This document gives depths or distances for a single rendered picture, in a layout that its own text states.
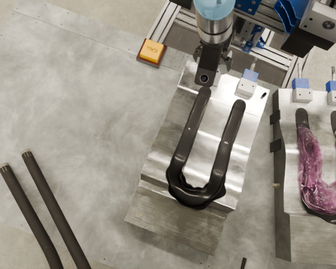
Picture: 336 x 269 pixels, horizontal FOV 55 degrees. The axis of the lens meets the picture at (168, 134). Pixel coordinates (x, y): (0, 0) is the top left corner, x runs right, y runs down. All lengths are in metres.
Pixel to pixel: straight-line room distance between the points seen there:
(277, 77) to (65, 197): 1.27
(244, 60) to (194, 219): 1.12
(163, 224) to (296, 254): 0.35
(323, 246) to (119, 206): 0.56
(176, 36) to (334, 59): 1.01
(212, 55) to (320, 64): 1.51
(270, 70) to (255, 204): 0.99
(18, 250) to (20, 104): 0.98
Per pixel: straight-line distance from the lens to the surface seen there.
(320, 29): 1.11
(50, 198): 0.95
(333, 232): 0.98
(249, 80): 0.99
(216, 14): 0.64
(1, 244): 1.94
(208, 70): 0.78
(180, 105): 0.94
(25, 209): 0.98
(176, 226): 0.91
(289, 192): 0.97
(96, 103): 1.05
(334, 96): 1.10
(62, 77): 1.11
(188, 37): 1.84
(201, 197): 0.91
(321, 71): 2.22
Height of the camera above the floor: 1.77
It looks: 75 degrees down
